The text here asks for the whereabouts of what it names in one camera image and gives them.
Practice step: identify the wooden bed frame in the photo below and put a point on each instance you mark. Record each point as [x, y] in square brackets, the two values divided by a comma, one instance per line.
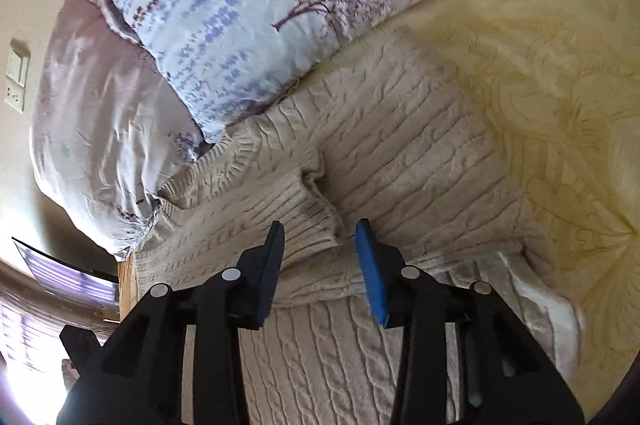
[126, 285]

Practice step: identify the dark framed screen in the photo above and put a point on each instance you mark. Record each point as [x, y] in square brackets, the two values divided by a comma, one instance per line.
[65, 277]

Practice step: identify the cream quilted blanket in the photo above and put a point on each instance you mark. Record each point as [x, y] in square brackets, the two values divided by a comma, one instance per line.
[565, 105]

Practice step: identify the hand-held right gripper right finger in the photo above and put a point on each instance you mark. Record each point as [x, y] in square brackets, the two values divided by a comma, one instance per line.
[372, 275]

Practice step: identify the pale pink pillow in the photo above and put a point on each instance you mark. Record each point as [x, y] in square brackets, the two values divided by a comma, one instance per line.
[100, 115]

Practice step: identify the white wall switch plate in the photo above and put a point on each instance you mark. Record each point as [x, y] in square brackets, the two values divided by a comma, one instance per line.
[16, 75]

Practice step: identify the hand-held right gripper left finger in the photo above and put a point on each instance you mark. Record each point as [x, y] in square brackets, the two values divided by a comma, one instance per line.
[270, 274]

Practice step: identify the tree print pillow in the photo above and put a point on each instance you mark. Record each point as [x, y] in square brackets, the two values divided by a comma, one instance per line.
[250, 5]

